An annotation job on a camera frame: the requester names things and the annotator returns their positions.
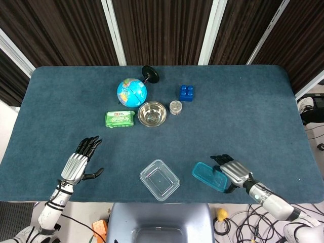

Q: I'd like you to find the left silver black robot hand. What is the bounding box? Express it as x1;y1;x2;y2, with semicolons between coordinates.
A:
60;135;105;185

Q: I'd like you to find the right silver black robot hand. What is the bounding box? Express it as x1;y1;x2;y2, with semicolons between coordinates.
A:
210;153;254;194

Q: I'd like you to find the teal container lid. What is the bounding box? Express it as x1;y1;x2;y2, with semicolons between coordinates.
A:
191;161;230;194

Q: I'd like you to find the clear plastic container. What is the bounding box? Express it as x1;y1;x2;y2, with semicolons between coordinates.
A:
139;158;181;202

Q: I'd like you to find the blue table cloth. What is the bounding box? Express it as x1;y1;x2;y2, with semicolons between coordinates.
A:
0;65;324;205

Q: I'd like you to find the yellow object on floor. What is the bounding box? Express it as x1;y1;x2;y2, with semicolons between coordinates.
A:
215;208;229;221

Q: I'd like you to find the orange object on floor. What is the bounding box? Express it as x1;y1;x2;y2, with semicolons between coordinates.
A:
92;219;109;238

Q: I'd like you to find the green wet wipes pack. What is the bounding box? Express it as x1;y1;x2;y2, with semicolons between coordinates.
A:
104;109;136;128

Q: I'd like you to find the small clear round jar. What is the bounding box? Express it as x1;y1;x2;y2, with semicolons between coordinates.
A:
169;100;183;115

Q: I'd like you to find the grey robot torso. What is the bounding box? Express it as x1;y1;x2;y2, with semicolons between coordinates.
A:
106;202;216;243

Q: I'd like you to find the stainless steel bowl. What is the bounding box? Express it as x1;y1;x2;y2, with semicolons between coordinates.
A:
137;101;168;128

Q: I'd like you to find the blue building block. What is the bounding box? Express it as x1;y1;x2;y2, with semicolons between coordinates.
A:
179;84;195;103

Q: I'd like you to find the blue globe with black stand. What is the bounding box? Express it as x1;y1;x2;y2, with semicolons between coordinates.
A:
116;65;161;106

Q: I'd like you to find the black white floor device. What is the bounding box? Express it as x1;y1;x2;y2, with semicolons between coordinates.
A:
296;93;324;125

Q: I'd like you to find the black floor cable tangle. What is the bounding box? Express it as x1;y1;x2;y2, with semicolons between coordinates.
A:
214;202;302;243

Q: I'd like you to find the white partition frame post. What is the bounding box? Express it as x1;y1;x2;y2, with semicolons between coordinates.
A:
246;0;291;65
198;0;228;65
0;27;36;77
100;0;128;66

